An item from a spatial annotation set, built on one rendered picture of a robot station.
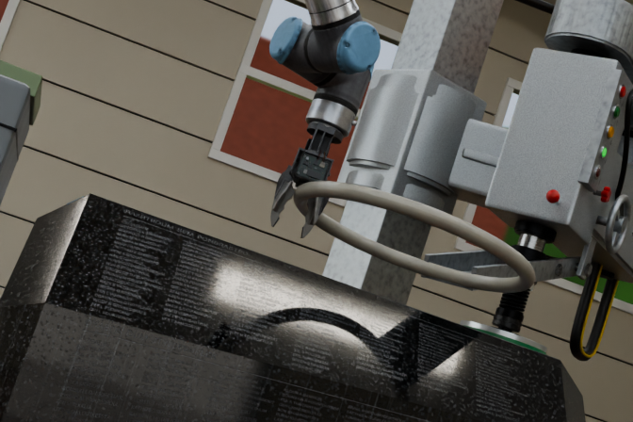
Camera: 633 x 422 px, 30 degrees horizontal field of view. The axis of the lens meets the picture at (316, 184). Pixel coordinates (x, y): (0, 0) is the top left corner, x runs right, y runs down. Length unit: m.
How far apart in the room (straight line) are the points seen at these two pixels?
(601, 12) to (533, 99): 0.26
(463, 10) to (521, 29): 6.12
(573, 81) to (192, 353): 1.17
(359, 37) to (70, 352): 0.79
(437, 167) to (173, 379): 1.39
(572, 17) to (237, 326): 1.15
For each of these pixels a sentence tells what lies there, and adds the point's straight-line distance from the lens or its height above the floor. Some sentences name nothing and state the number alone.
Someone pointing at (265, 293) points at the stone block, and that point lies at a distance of 2.45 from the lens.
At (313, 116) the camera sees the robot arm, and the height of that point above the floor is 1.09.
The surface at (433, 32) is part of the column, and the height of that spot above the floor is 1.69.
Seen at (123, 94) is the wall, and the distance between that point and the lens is 8.82.
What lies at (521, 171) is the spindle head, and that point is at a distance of 2.85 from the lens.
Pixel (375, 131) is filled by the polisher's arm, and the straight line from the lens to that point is 3.46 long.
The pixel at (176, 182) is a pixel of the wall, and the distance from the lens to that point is 8.79.
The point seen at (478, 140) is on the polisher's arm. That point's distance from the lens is 3.49.
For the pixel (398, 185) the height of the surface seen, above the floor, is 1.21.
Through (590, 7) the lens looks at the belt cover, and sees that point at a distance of 2.93.
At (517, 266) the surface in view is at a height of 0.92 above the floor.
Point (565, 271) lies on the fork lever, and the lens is 3.00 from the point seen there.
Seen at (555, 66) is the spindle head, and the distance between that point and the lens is 2.92.
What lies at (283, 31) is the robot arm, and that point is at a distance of 2.24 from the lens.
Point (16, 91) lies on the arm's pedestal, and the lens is 1.51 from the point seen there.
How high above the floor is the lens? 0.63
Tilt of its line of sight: 9 degrees up
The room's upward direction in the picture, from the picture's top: 19 degrees clockwise
